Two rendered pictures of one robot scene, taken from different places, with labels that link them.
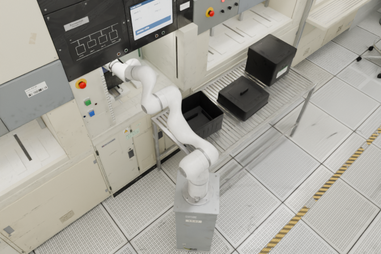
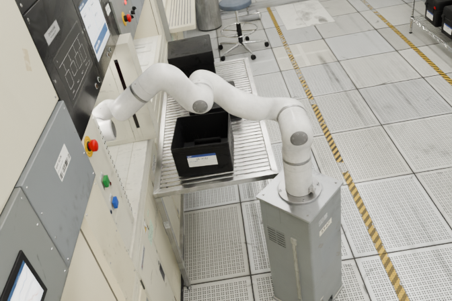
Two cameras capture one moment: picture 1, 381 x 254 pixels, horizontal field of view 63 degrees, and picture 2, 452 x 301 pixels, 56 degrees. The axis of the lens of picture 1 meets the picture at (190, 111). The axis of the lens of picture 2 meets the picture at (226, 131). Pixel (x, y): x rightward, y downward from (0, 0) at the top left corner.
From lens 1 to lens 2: 1.22 m
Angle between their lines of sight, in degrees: 36
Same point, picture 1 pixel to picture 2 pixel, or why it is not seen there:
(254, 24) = not seen: hidden behind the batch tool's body
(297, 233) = (368, 194)
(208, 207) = (328, 187)
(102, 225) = not seen: outside the picture
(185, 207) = (313, 208)
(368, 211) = (378, 134)
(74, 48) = (64, 77)
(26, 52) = (29, 88)
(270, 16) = (138, 44)
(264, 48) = (182, 50)
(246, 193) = not seen: hidden behind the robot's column
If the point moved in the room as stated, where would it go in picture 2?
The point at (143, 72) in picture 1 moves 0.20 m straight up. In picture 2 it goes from (161, 68) to (146, 14)
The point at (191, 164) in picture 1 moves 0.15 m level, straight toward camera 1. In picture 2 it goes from (300, 119) to (337, 129)
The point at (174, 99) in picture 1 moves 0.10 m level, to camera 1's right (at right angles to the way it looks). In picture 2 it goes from (214, 78) to (231, 66)
